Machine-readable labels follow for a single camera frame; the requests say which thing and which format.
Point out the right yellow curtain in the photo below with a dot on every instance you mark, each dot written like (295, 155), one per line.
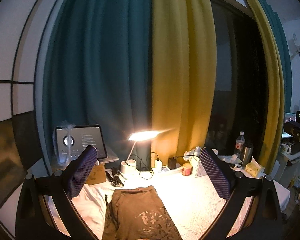
(276, 89)

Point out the wet wipes pack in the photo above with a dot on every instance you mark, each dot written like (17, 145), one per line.
(231, 159)

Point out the red tin can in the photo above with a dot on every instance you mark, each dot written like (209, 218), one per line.
(186, 169)

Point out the tablet with dark screen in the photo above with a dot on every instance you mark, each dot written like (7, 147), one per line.
(70, 141)

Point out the white folded garment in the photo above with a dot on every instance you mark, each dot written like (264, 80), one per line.
(91, 204)

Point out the brown cardboard box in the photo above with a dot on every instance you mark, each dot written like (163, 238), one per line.
(97, 175)

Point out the white desk lamp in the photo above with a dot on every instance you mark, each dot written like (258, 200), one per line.
(140, 154)

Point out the clear water bottle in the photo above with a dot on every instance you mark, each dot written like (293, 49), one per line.
(240, 141)

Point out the white power strip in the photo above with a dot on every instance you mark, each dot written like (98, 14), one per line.
(166, 170)

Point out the yellow curtain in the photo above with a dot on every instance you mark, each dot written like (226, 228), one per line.
(276, 89)
(184, 60)

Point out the white textured table cloth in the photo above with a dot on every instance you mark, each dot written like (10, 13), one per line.
(192, 203)

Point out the computer monitor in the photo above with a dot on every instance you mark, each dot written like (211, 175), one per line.
(297, 117)

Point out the white perforated plastic basket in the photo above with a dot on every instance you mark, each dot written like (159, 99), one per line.
(197, 168)

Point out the stainless steel tumbler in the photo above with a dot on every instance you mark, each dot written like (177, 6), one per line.
(246, 153)

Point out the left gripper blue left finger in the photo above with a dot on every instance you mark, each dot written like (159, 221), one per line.
(76, 173)

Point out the brown t-shirt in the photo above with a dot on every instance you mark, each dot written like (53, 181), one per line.
(138, 214)

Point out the yellow tissue box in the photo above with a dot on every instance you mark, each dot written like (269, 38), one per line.
(254, 168)

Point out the white usb charger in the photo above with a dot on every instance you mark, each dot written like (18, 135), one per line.
(158, 165)

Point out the black clips bundle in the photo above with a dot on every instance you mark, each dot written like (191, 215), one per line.
(114, 177)

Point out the teal curtain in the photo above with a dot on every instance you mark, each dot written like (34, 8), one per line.
(97, 70)

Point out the white mug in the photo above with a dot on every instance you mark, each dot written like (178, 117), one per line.
(285, 149)

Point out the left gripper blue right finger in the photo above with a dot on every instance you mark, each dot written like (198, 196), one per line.
(219, 172)

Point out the black power adapter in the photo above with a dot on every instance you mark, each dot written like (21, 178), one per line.
(172, 162)

